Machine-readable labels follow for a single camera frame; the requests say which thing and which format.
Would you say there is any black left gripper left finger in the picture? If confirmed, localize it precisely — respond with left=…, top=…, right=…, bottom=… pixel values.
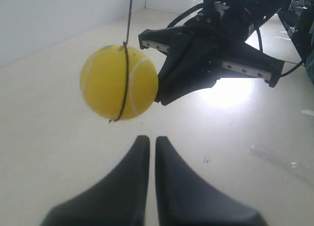
left=41, top=135, right=150, bottom=226

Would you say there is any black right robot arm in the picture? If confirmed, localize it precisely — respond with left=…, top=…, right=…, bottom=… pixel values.
left=138, top=0, right=285, bottom=105

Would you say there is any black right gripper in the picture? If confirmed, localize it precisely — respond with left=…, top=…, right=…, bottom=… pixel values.
left=138, top=0, right=284, bottom=105

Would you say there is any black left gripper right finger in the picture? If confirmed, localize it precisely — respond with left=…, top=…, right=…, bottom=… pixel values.
left=155, top=136, right=267, bottom=226

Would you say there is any thin black hanging string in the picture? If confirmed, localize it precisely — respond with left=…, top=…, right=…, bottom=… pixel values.
left=107, top=0, right=134, bottom=123

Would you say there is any yellow tennis ball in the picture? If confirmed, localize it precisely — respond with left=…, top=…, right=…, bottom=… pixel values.
left=79, top=45, right=158, bottom=121

